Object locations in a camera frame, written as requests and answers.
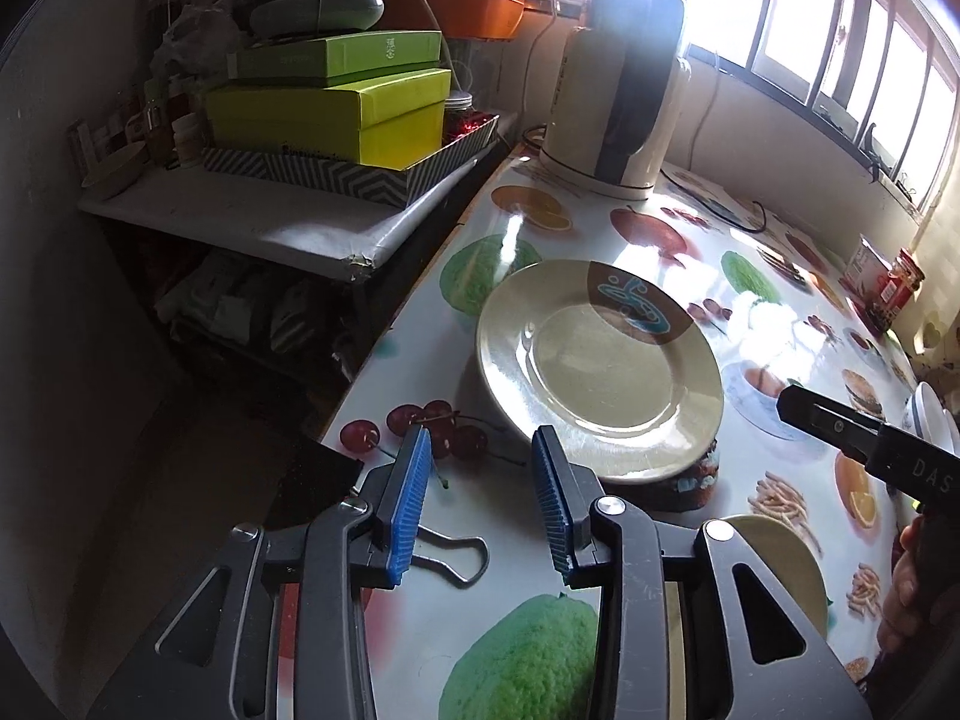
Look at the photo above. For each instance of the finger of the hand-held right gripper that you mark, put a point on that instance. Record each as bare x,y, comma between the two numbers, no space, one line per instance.
821,420

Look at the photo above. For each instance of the small cream plate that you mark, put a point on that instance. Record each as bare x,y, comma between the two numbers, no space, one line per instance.
780,570

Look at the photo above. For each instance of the large cream plate with logo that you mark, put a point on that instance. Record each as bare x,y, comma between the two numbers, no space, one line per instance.
600,367

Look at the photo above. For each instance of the dark window latch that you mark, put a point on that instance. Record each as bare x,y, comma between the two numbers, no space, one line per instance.
881,154

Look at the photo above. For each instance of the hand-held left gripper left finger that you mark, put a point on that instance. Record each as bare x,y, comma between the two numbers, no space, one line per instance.
409,502

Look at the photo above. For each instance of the window with metal bars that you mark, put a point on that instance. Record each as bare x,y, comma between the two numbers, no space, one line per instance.
825,30

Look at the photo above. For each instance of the cream heart print curtain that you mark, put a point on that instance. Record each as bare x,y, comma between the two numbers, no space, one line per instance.
934,330

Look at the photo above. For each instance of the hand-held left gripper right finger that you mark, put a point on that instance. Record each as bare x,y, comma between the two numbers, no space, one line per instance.
551,502

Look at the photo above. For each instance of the pale green oval case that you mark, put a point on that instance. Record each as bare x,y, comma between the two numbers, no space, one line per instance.
315,13

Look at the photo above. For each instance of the cream electric kettle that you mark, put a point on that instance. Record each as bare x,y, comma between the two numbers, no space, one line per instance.
600,90

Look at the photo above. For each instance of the flat green box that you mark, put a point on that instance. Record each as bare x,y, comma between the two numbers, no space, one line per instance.
337,56

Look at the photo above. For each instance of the grey striped tray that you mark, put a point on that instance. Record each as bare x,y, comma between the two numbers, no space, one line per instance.
337,176

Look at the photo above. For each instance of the yellow-green box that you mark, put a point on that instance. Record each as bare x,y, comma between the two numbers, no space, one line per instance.
322,116

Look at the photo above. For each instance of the red and white carton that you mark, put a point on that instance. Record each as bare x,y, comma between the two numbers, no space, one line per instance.
866,262

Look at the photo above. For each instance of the fruit print tablecloth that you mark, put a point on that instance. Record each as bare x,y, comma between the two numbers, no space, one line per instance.
675,270

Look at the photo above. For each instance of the small white bowl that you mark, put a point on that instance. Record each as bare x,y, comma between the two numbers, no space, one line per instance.
116,169

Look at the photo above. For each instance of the black binder clip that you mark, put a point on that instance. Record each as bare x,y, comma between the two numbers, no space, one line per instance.
315,484

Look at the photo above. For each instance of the orange plastic bowl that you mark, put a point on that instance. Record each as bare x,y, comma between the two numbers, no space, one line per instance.
457,11

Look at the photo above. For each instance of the person's right hand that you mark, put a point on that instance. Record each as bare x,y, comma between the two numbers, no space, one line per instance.
900,592

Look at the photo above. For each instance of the clear plastic bag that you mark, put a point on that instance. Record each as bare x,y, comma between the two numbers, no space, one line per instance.
191,34

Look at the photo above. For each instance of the red lidded glass jar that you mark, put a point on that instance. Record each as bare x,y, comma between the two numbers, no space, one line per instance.
900,289

